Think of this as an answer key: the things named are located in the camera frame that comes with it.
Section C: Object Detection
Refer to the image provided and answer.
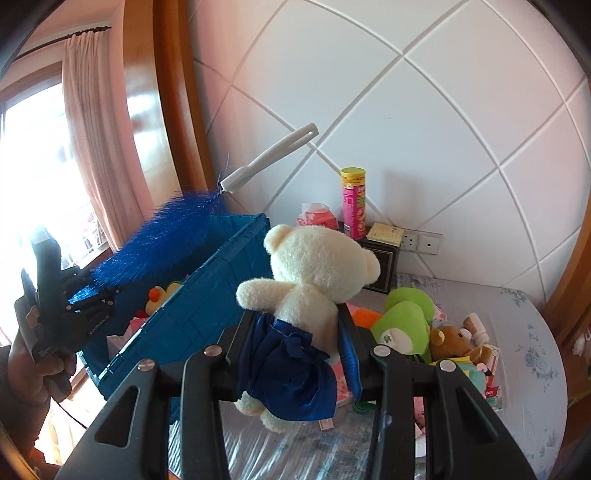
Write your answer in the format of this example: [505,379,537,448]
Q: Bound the curtain rod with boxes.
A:
[14,24,113,62]

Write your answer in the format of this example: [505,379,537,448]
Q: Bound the pink floral tissue pack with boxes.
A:
[329,360,355,409]

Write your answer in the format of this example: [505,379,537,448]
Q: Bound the green plush toy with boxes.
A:
[370,287,437,356]

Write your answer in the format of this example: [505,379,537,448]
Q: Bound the white teddy bear blue dress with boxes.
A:
[235,224,382,432]

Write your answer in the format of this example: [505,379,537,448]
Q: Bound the blue plastic crate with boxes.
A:
[76,212,273,423]

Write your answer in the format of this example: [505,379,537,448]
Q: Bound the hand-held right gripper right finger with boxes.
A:
[339,305,539,480]

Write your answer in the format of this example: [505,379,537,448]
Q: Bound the black gift box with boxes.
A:
[337,222,400,295]

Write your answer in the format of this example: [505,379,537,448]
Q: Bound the pink pig plush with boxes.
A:
[346,302,385,331]

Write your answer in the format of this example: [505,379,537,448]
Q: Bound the blue feather duster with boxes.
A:
[69,122,320,303]

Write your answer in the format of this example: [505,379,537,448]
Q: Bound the window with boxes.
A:
[0,83,112,342]

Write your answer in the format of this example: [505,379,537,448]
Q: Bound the teal plush with pink ear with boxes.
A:
[455,362,489,393]

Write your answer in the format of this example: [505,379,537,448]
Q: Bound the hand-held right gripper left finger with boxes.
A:
[69,314,256,480]

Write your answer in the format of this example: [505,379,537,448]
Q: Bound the person's left forearm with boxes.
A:
[0,397,61,472]

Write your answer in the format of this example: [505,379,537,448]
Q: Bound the yellow notepad box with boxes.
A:
[367,222,404,247]

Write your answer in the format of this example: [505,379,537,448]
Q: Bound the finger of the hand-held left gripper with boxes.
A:
[69,292,119,318]
[61,266,101,302]

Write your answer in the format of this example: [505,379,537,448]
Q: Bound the yellow duck plush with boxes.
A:
[145,281,184,317]

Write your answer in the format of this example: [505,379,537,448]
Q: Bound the pale blue floral tablecloth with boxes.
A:
[168,272,570,480]

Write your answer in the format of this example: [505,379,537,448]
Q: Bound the pink packet with clear wrap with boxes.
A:
[480,344,507,412]

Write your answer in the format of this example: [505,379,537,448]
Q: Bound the pink curtain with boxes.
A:
[62,30,160,259]

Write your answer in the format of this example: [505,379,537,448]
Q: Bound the brown bear plush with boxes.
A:
[429,325,482,365]

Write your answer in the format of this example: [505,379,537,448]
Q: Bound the pink snack can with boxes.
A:
[341,167,370,241]

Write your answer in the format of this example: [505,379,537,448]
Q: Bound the person's left hand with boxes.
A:
[7,330,78,408]

